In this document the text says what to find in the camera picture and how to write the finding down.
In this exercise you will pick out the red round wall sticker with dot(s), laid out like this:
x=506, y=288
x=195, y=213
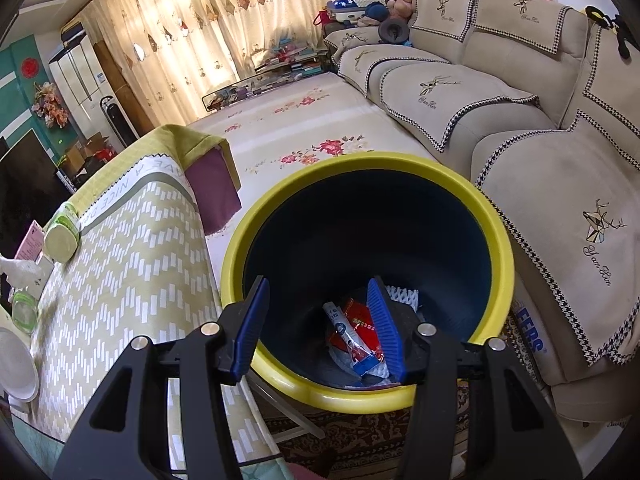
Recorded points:
x=30, y=67

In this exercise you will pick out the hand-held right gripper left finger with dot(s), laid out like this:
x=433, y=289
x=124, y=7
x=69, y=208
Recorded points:
x=252, y=325

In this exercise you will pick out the set of beige sofa covers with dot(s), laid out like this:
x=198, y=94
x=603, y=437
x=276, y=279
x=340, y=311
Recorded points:
x=575, y=200

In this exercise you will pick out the pink card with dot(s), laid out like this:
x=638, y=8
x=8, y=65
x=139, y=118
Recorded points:
x=30, y=242

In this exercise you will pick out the black television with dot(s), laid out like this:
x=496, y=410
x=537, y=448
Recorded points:
x=25, y=185

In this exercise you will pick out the white table leg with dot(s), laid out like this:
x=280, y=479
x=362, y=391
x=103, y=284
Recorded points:
x=285, y=405

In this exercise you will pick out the white foam net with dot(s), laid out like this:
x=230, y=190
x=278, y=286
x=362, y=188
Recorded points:
x=402, y=295

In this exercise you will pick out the green lidded container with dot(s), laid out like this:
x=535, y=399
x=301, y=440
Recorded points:
x=25, y=310

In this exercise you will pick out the white crumpled tissue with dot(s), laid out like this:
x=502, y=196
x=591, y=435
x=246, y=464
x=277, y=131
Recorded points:
x=20, y=270

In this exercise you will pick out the pile of books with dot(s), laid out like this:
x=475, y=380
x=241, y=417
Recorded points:
x=290, y=60

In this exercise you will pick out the wooden door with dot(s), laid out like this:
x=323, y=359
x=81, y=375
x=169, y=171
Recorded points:
x=130, y=95

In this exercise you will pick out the table with green patterned cloth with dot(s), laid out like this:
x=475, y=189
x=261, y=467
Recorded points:
x=125, y=285

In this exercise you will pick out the blue suitcase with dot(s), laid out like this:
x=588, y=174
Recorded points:
x=347, y=7

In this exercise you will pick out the beige sofa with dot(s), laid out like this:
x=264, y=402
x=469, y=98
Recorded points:
x=500, y=50

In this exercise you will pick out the yellow trash bin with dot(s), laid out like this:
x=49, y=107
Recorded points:
x=350, y=220

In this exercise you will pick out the black plush toy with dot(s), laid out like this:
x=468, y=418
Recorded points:
x=607, y=25

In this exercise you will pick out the brown patterned rug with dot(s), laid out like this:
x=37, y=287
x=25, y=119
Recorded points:
x=350, y=440

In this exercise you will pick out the red snack packet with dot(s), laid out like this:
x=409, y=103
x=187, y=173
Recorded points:
x=362, y=322

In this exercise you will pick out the floral floor mat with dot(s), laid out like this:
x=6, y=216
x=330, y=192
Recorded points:
x=300, y=120

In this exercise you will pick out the white pack with blue print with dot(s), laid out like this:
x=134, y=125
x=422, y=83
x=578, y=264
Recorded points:
x=530, y=335

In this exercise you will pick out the white plate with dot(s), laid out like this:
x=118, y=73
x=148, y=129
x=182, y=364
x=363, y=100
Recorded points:
x=15, y=365

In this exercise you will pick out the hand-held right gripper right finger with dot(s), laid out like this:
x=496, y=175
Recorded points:
x=382, y=325

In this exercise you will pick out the green lidded jar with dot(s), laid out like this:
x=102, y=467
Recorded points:
x=60, y=240

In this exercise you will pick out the artificial flower decoration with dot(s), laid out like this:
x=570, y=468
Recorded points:
x=50, y=105

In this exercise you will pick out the cream patterned curtain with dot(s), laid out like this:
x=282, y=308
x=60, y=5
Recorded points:
x=200, y=35

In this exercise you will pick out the cardboard boxes by television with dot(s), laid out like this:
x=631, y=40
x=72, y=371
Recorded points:
x=87, y=152

